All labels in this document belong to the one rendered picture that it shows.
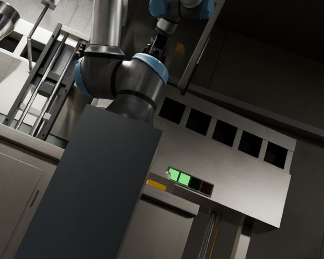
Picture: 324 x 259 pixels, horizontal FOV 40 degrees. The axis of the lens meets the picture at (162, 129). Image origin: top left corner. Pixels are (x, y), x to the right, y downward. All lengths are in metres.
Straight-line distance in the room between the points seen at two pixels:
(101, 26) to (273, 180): 1.42
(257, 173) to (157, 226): 0.98
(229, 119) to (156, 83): 1.25
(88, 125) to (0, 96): 1.21
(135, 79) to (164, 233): 0.57
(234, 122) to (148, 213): 1.05
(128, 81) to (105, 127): 0.18
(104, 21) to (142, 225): 0.67
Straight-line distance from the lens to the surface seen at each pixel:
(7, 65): 2.32
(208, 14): 1.55
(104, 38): 1.27
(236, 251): 2.41
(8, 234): 1.47
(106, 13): 1.28
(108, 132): 1.07
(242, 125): 2.42
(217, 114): 2.39
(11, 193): 1.49
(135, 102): 1.15
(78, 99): 2.01
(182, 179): 2.19
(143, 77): 1.19
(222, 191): 2.26
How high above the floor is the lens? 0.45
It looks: 25 degrees up
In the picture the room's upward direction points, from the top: 21 degrees clockwise
